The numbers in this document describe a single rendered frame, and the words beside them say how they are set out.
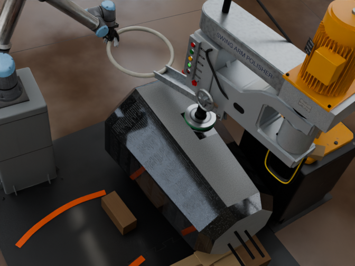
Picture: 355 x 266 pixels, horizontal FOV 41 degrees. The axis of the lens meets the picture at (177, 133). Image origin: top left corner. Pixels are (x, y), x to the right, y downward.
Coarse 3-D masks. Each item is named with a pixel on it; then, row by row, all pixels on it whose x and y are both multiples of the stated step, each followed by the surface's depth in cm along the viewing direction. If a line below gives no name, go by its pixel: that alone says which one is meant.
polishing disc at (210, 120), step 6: (192, 108) 319; (186, 114) 315; (192, 114) 316; (210, 114) 318; (186, 120) 312; (192, 120) 312; (198, 120) 313; (204, 120) 313; (210, 120) 314; (198, 126) 309; (204, 126) 310; (210, 126) 312
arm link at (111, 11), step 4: (104, 4) 313; (108, 4) 313; (112, 4) 314; (104, 8) 313; (108, 8) 312; (112, 8) 313; (104, 12) 313; (108, 12) 314; (112, 12) 315; (104, 16) 315; (108, 16) 317; (112, 16) 318; (104, 20) 321; (108, 20) 319; (112, 20) 320
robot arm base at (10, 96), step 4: (16, 84) 299; (20, 84) 305; (12, 88) 297; (16, 88) 300; (20, 88) 305; (0, 92) 297; (4, 92) 297; (8, 92) 297; (12, 92) 299; (16, 92) 301; (20, 92) 304; (0, 96) 298; (4, 96) 298; (8, 96) 299; (12, 96) 300; (16, 96) 302; (0, 100) 300; (4, 100) 300; (8, 100) 301; (12, 100) 302
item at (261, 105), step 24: (216, 72) 267; (240, 72) 267; (216, 96) 276; (240, 96) 259; (264, 96) 244; (240, 120) 269; (264, 120) 262; (288, 120) 239; (264, 144) 262; (312, 144) 259
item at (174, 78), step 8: (168, 72) 330; (176, 72) 323; (160, 80) 323; (168, 80) 315; (176, 80) 321; (184, 80) 320; (176, 88) 311; (184, 88) 306; (192, 96) 302; (208, 104) 293; (216, 112) 290
